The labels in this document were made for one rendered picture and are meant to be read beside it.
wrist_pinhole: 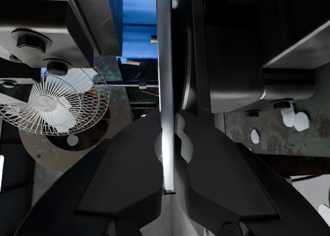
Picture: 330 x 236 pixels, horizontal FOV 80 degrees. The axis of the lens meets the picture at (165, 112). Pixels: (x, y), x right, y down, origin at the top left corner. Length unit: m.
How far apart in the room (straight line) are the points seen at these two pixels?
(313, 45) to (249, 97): 0.07
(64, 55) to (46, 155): 1.46
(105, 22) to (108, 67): 1.40
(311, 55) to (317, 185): 1.06
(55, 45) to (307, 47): 0.24
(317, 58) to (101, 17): 0.23
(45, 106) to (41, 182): 6.55
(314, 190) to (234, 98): 1.09
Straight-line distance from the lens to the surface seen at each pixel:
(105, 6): 0.25
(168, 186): 0.17
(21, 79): 0.37
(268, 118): 0.32
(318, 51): 0.22
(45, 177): 7.54
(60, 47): 0.26
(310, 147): 0.27
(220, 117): 0.49
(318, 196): 1.26
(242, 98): 0.22
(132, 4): 2.15
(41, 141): 1.71
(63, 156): 1.66
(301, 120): 0.27
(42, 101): 1.10
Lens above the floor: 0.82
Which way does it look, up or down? 6 degrees down
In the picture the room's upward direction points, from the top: 91 degrees counter-clockwise
